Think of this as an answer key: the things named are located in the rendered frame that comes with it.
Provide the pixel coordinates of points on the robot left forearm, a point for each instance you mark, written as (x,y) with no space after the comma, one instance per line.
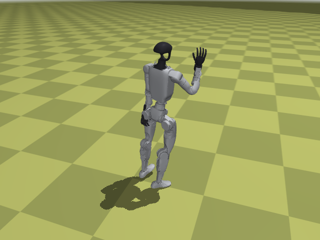
(148,101)

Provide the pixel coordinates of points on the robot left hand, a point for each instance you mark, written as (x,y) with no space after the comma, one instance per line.
(144,121)

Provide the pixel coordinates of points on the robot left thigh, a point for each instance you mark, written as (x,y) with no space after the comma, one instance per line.
(149,130)

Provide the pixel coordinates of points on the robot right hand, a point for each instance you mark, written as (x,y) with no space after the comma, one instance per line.
(199,58)

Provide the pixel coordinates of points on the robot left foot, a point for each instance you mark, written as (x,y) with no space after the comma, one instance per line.
(150,167)

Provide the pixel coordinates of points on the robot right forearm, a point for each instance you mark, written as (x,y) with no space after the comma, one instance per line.
(196,80)

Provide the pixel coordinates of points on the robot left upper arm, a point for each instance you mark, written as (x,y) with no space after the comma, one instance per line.
(146,75)

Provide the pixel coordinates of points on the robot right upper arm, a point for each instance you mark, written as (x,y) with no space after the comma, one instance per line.
(178,78)

